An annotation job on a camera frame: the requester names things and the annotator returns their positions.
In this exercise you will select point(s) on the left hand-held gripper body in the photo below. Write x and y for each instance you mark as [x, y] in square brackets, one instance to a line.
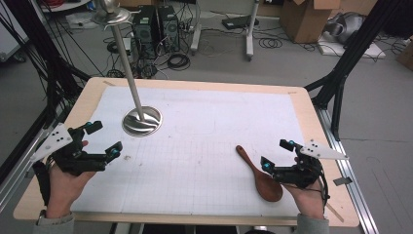
[52, 143]

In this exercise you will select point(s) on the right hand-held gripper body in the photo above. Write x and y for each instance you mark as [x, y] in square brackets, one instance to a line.
[302, 174]

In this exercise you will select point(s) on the metal stand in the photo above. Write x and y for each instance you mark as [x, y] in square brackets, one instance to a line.
[142, 125]

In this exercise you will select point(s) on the person's left hand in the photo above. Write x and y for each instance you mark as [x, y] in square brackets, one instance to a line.
[65, 190]

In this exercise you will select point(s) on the thin wooden strip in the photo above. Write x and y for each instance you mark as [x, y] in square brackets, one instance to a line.
[335, 213]

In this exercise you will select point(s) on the white cabinet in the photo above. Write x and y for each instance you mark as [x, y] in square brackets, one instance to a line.
[9, 35]

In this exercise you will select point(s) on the black computer tower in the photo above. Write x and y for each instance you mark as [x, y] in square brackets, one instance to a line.
[145, 32]
[168, 29]

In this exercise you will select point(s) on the white grid mat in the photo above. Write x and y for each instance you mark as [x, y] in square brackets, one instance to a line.
[195, 169]

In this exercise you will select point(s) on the white stand leg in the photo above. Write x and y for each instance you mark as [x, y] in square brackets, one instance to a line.
[250, 42]
[195, 39]

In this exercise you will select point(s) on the large cardboard box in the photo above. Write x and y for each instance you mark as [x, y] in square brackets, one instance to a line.
[303, 22]

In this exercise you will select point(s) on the grey bag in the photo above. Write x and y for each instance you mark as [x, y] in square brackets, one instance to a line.
[349, 26]

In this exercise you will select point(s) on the round white table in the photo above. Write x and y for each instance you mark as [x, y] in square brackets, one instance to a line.
[65, 6]

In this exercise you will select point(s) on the white foam board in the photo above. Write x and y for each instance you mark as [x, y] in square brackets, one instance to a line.
[334, 48]

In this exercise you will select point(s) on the flat black device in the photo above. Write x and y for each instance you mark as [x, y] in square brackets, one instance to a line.
[238, 22]

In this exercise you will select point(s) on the small cardboard box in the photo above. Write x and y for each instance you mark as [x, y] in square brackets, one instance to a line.
[406, 57]

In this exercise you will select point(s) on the person's right hand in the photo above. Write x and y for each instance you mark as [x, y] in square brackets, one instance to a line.
[308, 200]

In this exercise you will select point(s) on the aluminium rail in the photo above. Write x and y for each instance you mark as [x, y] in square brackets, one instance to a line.
[347, 169]
[19, 180]

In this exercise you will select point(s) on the grey tape piece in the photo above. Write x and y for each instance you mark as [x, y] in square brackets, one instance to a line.
[342, 181]

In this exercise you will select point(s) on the brown wooden spoon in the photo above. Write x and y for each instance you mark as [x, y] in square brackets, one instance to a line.
[267, 187]

